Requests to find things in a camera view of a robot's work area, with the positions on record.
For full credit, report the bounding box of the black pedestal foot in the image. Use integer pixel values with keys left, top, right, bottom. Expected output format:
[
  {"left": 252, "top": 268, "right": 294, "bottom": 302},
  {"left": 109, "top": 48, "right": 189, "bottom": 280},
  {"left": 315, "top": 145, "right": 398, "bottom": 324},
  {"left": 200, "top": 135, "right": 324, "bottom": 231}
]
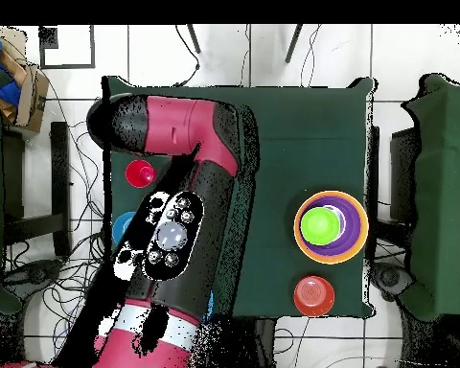
[
  {"left": 3, "top": 258, "right": 64, "bottom": 296},
  {"left": 369, "top": 260, "right": 417, "bottom": 302}
]

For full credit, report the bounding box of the black tripod leg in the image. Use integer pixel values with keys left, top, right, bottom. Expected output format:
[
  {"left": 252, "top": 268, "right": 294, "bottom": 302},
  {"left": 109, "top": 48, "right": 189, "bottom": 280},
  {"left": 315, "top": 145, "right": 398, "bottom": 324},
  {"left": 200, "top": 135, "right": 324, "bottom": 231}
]
[
  {"left": 186, "top": 24, "right": 202, "bottom": 55},
  {"left": 284, "top": 24, "right": 304, "bottom": 64}
]

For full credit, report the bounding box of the black bench stand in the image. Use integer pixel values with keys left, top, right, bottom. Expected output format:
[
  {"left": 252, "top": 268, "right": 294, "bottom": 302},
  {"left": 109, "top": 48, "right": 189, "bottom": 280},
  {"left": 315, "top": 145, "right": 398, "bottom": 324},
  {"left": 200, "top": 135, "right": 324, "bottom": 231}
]
[{"left": 1, "top": 121, "right": 72, "bottom": 258}]

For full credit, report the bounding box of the shallow blue bowl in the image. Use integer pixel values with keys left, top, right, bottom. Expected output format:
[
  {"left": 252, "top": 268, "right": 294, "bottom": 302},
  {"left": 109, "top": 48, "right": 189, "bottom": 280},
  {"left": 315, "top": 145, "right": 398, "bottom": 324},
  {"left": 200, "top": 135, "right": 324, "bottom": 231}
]
[{"left": 111, "top": 211, "right": 138, "bottom": 246}]

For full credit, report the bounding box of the large yellow bowl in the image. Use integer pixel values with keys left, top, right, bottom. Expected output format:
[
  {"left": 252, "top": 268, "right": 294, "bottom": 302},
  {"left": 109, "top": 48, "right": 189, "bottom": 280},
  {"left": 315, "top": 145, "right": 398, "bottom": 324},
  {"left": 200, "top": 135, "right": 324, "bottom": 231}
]
[{"left": 292, "top": 190, "right": 370, "bottom": 265}]

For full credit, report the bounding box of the black square floor frame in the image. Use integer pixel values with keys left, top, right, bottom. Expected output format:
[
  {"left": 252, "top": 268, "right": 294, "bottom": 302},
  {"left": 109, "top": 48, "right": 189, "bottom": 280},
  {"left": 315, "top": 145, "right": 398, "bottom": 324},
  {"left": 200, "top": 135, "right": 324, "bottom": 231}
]
[{"left": 37, "top": 25, "right": 97, "bottom": 70}]

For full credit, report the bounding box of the red cup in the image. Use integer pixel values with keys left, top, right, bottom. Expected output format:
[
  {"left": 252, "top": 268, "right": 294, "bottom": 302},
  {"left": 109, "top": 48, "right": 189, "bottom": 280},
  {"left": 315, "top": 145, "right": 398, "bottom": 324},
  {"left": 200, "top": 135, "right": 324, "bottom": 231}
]
[{"left": 125, "top": 158, "right": 157, "bottom": 190}]

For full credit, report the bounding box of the cardboard box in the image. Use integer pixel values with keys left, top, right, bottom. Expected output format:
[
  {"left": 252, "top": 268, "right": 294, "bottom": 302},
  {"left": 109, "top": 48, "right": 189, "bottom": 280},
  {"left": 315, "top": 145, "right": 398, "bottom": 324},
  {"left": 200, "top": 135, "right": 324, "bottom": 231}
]
[{"left": 0, "top": 26, "right": 50, "bottom": 133}]

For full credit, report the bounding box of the purple bowl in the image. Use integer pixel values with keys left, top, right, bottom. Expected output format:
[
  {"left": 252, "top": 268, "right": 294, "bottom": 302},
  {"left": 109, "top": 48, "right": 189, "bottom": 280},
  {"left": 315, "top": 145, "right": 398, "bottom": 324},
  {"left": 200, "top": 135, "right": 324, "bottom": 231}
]
[{"left": 297, "top": 195, "right": 365, "bottom": 258}]

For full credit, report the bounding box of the tangle of black cables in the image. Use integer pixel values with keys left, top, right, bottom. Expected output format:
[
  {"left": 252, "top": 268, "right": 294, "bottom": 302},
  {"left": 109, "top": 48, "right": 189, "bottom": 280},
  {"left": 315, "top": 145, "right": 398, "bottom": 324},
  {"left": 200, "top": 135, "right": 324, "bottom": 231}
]
[{"left": 1, "top": 87, "right": 114, "bottom": 354}]

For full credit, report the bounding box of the small green bowl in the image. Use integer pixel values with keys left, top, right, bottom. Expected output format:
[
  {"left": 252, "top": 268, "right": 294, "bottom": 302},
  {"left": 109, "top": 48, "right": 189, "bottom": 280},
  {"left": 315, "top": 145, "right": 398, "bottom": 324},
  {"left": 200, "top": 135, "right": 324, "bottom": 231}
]
[{"left": 299, "top": 206, "right": 342, "bottom": 247}]

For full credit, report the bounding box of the dark green tablecloth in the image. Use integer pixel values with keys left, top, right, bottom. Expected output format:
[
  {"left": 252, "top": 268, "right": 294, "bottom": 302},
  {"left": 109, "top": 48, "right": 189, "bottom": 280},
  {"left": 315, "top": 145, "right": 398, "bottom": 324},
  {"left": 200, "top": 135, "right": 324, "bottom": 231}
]
[{"left": 101, "top": 75, "right": 378, "bottom": 319}]

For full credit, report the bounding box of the black floor cable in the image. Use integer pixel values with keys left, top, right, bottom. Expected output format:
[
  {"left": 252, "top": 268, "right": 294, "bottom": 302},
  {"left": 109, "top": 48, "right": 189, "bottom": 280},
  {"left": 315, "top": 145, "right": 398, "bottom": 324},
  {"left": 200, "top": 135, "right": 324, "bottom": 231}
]
[{"left": 174, "top": 24, "right": 201, "bottom": 87}]

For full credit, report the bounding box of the small orange bowl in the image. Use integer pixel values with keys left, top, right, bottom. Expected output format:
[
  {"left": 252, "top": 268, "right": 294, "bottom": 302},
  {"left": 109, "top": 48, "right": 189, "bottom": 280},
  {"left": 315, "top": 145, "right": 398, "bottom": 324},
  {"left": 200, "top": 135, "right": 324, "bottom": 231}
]
[{"left": 292, "top": 275, "right": 336, "bottom": 318}]

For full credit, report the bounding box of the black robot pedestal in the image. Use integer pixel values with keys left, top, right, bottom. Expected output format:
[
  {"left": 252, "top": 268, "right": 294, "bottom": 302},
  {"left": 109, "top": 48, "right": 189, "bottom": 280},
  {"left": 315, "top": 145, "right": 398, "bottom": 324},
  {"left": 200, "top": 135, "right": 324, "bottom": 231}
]
[{"left": 214, "top": 316, "right": 279, "bottom": 368}]

